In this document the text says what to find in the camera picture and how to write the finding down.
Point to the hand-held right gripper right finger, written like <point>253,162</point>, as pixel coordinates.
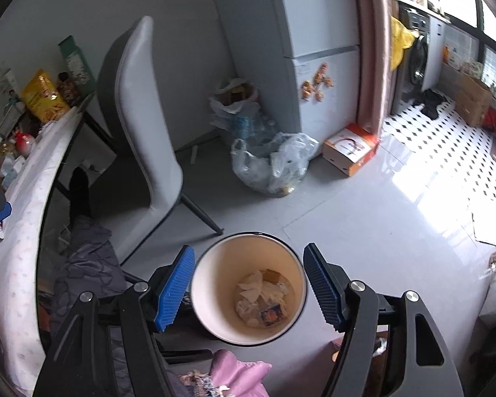
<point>322,285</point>

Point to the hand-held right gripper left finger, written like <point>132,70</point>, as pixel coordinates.
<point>175,285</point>

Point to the small white paper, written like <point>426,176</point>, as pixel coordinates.
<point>282,292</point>

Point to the white round waste bin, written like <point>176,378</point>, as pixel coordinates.
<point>215,297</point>

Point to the silver plastic wrapper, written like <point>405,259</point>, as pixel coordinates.
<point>272,316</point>

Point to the large white tissue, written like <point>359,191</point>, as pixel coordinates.
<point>252,287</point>

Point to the printed paper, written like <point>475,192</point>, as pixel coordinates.
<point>246,311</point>

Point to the white dotted tablecloth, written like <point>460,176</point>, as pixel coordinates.
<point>24,235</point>

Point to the red and white vase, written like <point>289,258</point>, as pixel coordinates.
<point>24,142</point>

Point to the person's black sock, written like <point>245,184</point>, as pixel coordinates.
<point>80,192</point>

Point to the person's grey trouser leg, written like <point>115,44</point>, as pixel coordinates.
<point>91,260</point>

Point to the pink patterned garment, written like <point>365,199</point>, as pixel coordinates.
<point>235,376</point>

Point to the yellow snack bag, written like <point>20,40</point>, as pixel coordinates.
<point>45,99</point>

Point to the clear plastic bag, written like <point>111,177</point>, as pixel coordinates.
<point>272,161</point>

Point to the white tissue box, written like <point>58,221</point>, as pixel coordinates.
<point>8,82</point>

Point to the orange and white cardboard box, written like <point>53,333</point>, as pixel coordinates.
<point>351,147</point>

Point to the small brown snack packet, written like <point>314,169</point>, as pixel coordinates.
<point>69,91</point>

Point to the grey upholstered chair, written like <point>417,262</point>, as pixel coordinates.
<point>144,132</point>

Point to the tall green box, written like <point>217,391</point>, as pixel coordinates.
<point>76,64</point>

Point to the pack of water bottles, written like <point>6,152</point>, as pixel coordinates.
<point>248,126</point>

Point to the white bag with jars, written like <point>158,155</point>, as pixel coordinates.
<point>235,99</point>

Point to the brown figure fridge magnets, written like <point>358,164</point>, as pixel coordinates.
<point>318,87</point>

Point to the black cloth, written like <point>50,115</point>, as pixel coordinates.
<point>430,101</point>

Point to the red bag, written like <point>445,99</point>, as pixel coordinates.
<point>492,120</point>

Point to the large brown cardboard box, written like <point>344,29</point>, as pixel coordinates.
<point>473,99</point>

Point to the washing machine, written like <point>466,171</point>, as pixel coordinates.
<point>417,60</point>

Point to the white refrigerator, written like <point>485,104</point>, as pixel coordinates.
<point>314,29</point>

